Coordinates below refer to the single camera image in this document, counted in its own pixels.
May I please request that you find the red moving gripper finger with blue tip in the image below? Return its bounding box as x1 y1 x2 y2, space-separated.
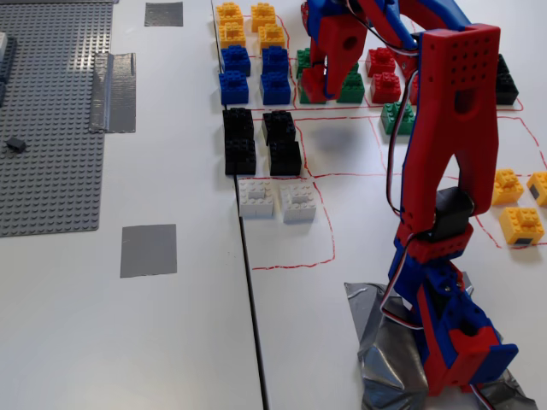
309 41 329 73

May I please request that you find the red fixed gripper finger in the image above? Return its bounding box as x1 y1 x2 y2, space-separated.
326 54 365 103

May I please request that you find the blue and red gripper body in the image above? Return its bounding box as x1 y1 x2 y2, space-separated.
303 0 368 62

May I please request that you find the blue lego block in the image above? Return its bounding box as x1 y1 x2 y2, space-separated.
221 45 252 77
218 71 250 106
259 71 292 106
262 45 291 76

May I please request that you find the white lego block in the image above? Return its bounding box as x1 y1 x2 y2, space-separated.
278 182 319 224
238 179 274 220

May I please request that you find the grey tape square marker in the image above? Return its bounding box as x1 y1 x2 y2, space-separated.
120 224 178 279
144 2 185 27

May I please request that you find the yellow lego block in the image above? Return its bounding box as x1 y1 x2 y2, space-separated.
526 171 547 202
491 168 525 208
498 207 545 249

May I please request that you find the wrinkled grey tape strip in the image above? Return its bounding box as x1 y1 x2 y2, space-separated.
89 52 138 134

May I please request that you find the grey lego baseplate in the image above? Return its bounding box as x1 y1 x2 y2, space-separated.
0 0 115 238

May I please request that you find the white red black servo cable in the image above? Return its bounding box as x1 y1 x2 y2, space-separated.
468 383 493 410
379 236 425 331
385 69 422 215

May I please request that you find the crumpled grey duct tape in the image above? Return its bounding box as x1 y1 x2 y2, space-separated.
344 271 539 410

